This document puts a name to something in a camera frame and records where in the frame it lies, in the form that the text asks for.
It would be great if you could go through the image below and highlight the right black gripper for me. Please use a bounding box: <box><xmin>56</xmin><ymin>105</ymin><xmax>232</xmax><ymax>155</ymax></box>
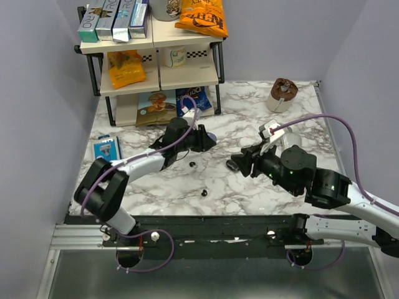
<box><xmin>229</xmin><ymin>140</ymin><xmax>299</xmax><ymax>196</ymax></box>

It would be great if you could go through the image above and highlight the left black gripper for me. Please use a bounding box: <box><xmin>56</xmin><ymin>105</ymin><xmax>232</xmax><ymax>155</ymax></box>
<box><xmin>176</xmin><ymin>123</ymin><xmax>218</xmax><ymax>154</ymax></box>

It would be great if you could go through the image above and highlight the blue-purple earbud charging case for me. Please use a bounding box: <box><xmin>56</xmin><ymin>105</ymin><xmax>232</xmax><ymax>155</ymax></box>
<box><xmin>208</xmin><ymin>133</ymin><xmax>217</xmax><ymax>141</ymax></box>

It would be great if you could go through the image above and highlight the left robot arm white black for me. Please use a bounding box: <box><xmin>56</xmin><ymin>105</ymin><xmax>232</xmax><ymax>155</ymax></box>
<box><xmin>74</xmin><ymin>117</ymin><xmax>216</xmax><ymax>246</ymax></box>

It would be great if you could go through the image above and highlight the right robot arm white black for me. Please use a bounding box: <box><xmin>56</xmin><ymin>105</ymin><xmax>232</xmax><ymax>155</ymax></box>
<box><xmin>231</xmin><ymin>145</ymin><xmax>398</xmax><ymax>257</ymax></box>

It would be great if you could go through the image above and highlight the black earbud charging case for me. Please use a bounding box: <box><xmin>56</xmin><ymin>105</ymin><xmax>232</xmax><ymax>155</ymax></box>
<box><xmin>226</xmin><ymin>159</ymin><xmax>239</xmax><ymax>173</ymax></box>

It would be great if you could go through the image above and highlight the blue doritos bag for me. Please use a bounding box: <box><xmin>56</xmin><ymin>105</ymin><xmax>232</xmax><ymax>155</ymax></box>
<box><xmin>175</xmin><ymin>86</ymin><xmax>212</xmax><ymax>117</ymax></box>

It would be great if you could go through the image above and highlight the brown chips bag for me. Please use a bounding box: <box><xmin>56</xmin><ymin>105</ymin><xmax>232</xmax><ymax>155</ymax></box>
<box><xmin>135</xmin><ymin>90</ymin><xmax>177</xmax><ymax>127</ymax></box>

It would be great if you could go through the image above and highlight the brown-topped white cup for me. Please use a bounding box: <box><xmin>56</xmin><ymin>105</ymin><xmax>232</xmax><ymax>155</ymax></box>
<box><xmin>266</xmin><ymin>78</ymin><xmax>298</xmax><ymax>113</ymax></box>

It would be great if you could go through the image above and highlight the beige black shelf rack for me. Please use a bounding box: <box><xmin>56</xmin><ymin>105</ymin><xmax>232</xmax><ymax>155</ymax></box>
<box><xmin>74</xmin><ymin>17</ymin><xmax>225</xmax><ymax>126</ymax></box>

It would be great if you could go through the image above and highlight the white patterned mug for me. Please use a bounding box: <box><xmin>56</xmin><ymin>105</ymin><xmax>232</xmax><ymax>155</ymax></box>
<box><xmin>162</xmin><ymin>45</ymin><xmax>186</xmax><ymax>69</ymax></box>

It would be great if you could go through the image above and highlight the blue razor package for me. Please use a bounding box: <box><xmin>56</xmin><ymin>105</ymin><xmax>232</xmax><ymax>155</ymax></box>
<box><xmin>90</xmin><ymin>135</ymin><xmax>122</xmax><ymax>161</ymax></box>

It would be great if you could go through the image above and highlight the orange snack bag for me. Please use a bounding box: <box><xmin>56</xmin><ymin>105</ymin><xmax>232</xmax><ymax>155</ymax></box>
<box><xmin>107</xmin><ymin>50</ymin><xmax>147</xmax><ymax>89</ymax></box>

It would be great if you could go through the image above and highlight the orange kettle chips bag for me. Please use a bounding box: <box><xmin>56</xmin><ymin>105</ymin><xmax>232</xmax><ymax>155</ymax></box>
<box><xmin>175</xmin><ymin>0</ymin><xmax>229</xmax><ymax>39</ymax></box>

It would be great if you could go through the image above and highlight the purple white toothpaste box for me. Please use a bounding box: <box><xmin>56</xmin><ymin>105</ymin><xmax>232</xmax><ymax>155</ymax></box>
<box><xmin>128</xmin><ymin>0</ymin><xmax>149</xmax><ymax>39</ymax></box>

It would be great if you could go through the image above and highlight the blue silver toothpaste box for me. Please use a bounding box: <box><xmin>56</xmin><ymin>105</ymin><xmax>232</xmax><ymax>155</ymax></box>
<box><xmin>112</xmin><ymin>0</ymin><xmax>136</xmax><ymax>43</ymax></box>

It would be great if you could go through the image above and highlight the grey cartoon mug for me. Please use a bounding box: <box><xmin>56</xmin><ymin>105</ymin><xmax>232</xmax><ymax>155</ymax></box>
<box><xmin>149</xmin><ymin>0</ymin><xmax>182</xmax><ymax>21</ymax></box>

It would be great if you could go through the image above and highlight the teal toothpaste box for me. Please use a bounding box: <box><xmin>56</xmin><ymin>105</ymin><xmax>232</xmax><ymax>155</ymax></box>
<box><xmin>78</xmin><ymin>0</ymin><xmax>105</xmax><ymax>42</ymax></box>

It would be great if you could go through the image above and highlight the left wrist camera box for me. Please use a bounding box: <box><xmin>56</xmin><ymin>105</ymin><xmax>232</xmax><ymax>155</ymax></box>
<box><xmin>182</xmin><ymin>107</ymin><xmax>202</xmax><ymax>126</ymax></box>

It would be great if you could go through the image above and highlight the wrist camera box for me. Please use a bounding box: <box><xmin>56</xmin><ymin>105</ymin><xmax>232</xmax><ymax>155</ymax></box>
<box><xmin>182</xmin><ymin>107</ymin><xmax>202</xmax><ymax>126</ymax></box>
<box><xmin>259</xmin><ymin>119</ymin><xmax>285</xmax><ymax>146</ymax></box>

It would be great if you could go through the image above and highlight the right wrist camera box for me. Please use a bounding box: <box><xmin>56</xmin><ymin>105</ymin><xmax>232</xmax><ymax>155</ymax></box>
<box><xmin>259</xmin><ymin>119</ymin><xmax>285</xmax><ymax>146</ymax></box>

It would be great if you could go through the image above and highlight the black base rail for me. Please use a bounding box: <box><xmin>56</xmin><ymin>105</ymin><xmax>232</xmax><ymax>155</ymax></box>
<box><xmin>103</xmin><ymin>214</ymin><xmax>311</xmax><ymax>260</ymax></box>

